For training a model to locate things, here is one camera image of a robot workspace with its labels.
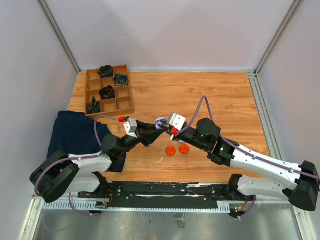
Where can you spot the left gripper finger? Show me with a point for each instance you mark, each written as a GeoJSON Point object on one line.
{"type": "Point", "coordinates": [153, 135]}
{"type": "Point", "coordinates": [142, 126]}

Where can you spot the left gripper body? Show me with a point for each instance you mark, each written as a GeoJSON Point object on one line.
{"type": "Point", "coordinates": [142, 137]}

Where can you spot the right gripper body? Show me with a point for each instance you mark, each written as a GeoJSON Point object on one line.
{"type": "Point", "coordinates": [177, 138]}

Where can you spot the orange earbud case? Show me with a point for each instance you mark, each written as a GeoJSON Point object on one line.
{"type": "Point", "coordinates": [170, 150]}
{"type": "Point", "coordinates": [184, 149]}

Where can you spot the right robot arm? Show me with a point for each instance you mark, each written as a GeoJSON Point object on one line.
{"type": "Point", "coordinates": [299, 184]}

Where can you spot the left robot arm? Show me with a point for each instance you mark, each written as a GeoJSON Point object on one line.
{"type": "Point", "coordinates": [64, 173]}

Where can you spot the wooden compartment tray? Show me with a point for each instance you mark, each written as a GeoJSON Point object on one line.
{"type": "Point", "coordinates": [121, 105]}

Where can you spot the rolled black orange tie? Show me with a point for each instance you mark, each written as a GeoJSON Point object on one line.
{"type": "Point", "coordinates": [107, 92]}

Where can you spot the rolled green patterned tie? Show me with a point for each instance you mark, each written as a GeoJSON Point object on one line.
{"type": "Point", "coordinates": [120, 80]}

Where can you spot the folded dark tie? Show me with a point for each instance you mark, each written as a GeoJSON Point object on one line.
{"type": "Point", "coordinates": [94, 107]}

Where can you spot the dark blue cloth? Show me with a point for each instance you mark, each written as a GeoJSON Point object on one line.
{"type": "Point", "coordinates": [73, 132]}

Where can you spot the rolled black tie top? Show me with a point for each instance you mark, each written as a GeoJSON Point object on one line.
{"type": "Point", "coordinates": [105, 71]}

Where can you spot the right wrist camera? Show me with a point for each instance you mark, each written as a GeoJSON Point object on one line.
{"type": "Point", "coordinates": [176, 121]}

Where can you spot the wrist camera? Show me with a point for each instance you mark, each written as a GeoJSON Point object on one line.
{"type": "Point", "coordinates": [130, 127]}
{"type": "Point", "coordinates": [176, 121]}

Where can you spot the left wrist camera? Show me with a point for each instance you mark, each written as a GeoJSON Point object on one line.
{"type": "Point", "coordinates": [130, 127]}

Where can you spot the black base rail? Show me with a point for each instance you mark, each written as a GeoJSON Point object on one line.
{"type": "Point", "coordinates": [160, 195]}

